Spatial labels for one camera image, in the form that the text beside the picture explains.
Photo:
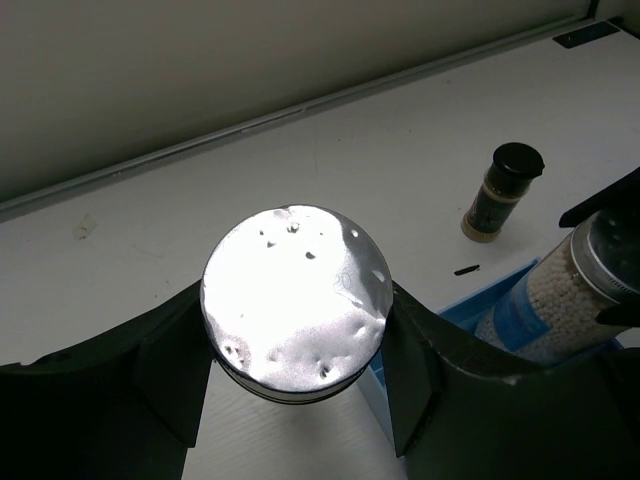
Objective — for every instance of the dark table label right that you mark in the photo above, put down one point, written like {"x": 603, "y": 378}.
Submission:
{"x": 584, "y": 35}

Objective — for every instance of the small black-cap spice bottle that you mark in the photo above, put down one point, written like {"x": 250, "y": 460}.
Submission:
{"x": 513, "y": 168}

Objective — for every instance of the light blue tray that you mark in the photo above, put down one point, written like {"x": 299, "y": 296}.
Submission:
{"x": 470, "y": 310}

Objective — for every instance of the silver-lid salt bottle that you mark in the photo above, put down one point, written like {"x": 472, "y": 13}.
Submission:
{"x": 295, "y": 301}
{"x": 550, "y": 313}

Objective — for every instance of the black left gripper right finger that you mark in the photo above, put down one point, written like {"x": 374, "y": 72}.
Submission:
{"x": 431, "y": 364}

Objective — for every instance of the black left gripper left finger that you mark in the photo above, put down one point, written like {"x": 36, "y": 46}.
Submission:
{"x": 125, "y": 404}

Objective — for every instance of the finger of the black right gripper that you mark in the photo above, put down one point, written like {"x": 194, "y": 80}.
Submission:
{"x": 617, "y": 318}
{"x": 620, "y": 194}

